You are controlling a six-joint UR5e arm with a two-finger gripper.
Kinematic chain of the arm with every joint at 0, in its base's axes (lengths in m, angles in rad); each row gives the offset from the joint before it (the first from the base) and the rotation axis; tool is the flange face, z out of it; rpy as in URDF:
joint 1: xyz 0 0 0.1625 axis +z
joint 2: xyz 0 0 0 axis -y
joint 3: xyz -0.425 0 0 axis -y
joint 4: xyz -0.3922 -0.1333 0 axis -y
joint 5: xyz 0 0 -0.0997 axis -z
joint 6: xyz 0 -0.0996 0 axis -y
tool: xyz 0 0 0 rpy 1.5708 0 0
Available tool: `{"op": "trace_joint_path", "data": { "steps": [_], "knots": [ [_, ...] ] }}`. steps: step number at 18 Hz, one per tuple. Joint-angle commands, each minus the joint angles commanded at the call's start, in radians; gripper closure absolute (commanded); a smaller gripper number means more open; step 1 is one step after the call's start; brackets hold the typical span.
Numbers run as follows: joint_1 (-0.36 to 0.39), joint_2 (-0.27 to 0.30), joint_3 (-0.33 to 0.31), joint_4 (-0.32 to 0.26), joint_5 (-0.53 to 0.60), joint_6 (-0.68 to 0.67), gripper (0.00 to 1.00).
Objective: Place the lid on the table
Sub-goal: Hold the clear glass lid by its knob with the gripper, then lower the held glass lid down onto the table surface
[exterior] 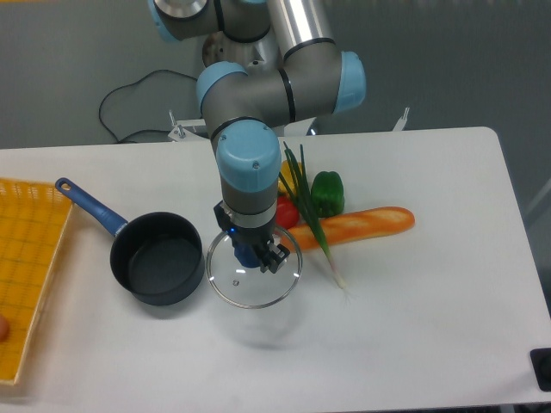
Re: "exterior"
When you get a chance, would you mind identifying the yellow woven basket tray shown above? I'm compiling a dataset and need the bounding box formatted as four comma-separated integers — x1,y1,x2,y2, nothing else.
1,177,72,385

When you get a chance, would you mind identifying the black cable on floor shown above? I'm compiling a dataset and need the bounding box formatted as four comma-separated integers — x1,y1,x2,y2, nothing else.
98,69,200,144

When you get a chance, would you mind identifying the black device at table edge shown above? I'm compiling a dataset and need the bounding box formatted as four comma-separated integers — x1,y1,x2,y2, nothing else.
529,348,551,392

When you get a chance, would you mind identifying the red bell pepper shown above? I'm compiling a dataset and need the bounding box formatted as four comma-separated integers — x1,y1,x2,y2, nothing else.
275,195,300,229

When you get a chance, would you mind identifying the glass lid blue knob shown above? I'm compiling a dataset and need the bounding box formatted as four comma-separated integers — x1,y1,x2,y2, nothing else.
206,225,303,309

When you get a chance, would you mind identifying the yellow bell pepper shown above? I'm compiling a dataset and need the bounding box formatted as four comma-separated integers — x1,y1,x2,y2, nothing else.
278,160,300,199

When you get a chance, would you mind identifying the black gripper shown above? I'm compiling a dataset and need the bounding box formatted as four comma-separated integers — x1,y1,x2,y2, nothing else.
214,200,288,274

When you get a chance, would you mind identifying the baguette bread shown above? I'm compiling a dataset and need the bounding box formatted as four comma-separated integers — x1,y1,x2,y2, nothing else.
287,206,416,251

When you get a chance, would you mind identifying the green bell pepper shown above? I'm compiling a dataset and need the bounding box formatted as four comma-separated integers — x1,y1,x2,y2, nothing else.
311,171,345,218

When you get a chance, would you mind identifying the dark saucepan blue handle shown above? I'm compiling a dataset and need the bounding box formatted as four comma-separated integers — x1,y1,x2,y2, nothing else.
55,177,205,306

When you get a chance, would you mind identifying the white table clamp bracket right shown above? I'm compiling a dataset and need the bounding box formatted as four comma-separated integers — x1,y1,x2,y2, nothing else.
393,107,410,132

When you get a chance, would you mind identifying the green spring onion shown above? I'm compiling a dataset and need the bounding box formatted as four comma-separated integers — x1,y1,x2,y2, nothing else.
279,143,346,289

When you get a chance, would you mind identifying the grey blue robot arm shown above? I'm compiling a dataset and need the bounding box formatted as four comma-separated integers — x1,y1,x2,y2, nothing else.
149,1,366,273

